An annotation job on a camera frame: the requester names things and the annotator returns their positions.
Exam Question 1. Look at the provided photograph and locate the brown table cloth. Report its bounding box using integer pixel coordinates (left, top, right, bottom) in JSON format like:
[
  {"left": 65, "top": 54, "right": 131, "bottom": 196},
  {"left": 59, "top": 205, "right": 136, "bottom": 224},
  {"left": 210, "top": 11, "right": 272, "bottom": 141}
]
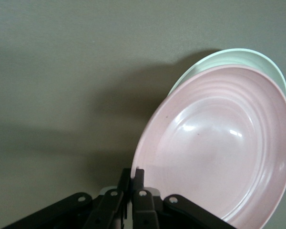
[{"left": 0, "top": 0, "right": 286, "bottom": 229}]

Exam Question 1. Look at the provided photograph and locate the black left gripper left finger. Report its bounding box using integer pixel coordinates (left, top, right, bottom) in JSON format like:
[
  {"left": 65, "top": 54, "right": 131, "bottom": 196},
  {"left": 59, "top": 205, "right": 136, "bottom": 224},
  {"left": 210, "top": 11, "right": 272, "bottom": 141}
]
[{"left": 2, "top": 168, "right": 132, "bottom": 229}]

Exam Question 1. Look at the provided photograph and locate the pink plate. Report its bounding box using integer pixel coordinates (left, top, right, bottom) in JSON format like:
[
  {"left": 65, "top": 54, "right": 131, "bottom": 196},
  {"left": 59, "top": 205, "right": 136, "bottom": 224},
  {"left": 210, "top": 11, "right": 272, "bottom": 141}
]
[{"left": 130, "top": 63, "right": 286, "bottom": 229}]

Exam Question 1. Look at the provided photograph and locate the beige plate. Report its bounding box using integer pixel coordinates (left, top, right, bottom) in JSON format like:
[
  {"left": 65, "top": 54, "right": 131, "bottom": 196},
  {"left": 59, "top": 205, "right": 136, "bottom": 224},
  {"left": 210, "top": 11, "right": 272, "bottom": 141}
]
[{"left": 168, "top": 47, "right": 286, "bottom": 102}]

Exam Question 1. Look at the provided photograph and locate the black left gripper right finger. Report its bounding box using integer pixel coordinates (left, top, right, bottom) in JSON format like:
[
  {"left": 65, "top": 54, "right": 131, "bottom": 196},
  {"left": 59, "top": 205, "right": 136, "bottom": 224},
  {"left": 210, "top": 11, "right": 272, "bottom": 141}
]
[{"left": 132, "top": 168, "right": 237, "bottom": 229}]

